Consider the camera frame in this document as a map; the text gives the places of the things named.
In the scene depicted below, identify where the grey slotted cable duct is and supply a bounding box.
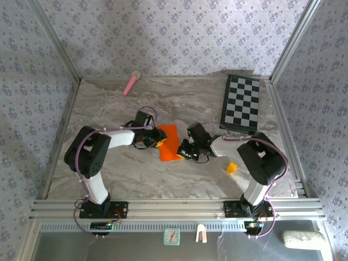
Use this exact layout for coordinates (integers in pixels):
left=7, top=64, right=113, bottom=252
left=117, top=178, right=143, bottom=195
left=39, top=220, right=247, bottom=232

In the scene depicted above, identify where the grey speckled stone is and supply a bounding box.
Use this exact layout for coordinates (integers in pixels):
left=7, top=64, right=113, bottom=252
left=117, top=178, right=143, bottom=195
left=281, top=230, right=326, bottom=248

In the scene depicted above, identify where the aluminium frame post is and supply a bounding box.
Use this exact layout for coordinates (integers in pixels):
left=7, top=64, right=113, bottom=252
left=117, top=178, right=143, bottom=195
left=27, top=0, right=82, bottom=84
left=269, top=0, right=323, bottom=84

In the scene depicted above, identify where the black and grey chessboard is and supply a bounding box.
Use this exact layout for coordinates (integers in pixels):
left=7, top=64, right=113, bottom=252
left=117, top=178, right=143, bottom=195
left=219, top=74, right=261, bottom=134

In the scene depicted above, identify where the aluminium side rail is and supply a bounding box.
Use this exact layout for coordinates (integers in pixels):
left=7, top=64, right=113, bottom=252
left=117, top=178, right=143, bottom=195
left=265, top=77, right=310, bottom=198
left=40, top=78, right=82, bottom=201

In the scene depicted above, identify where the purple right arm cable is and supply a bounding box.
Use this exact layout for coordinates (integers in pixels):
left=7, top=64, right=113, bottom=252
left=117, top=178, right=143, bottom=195
left=201, top=121, right=289, bottom=240

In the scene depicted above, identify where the teal square clock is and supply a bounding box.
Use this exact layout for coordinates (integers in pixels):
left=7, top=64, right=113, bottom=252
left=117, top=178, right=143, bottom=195
left=163, top=227, right=181, bottom=247

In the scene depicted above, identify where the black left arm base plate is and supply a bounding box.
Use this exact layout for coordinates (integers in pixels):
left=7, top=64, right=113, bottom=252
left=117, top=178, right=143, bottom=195
left=78, top=200, right=129, bottom=220

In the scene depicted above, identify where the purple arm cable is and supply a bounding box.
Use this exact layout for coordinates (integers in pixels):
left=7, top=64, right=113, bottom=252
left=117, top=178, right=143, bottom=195
left=73, top=105, right=158, bottom=239
left=201, top=121, right=289, bottom=240

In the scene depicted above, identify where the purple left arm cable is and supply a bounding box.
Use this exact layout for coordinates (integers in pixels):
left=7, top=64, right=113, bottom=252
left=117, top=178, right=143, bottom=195
left=73, top=105, right=158, bottom=239

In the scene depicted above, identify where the aluminium mounting rail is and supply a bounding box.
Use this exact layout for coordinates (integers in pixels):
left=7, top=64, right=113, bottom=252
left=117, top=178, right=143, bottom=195
left=29, top=198, right=326, bottom=220

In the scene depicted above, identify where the white plastic hook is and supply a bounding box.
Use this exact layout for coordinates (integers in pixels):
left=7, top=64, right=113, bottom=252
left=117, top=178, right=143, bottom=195
left=195, top=224, right=208, bottom=243

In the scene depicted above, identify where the pink toy microphone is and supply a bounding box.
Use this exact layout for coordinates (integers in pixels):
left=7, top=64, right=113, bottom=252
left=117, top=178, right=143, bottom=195
left=122, top=70, right=141, bottom=97

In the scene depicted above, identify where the grey metal shelf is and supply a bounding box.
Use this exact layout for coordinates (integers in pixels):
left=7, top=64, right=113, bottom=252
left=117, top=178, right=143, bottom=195
left=21, top=220, right=334, bottom=261

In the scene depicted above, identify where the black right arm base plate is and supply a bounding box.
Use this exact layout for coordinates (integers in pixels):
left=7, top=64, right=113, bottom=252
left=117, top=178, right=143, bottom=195
left=222, top=200, right=274, bottom=218

